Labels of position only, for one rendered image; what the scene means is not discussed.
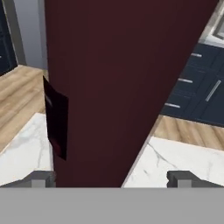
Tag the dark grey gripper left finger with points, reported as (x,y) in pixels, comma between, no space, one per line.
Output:
(40,178)

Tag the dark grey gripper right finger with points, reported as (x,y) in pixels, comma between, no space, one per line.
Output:
(182,178)

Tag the dark red cabinet door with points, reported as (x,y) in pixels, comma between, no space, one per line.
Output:
(116,87)

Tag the navy tall cupboard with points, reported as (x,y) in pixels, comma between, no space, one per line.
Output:
(6,43)

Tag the steel sink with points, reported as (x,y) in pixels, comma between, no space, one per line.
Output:
(219,29)

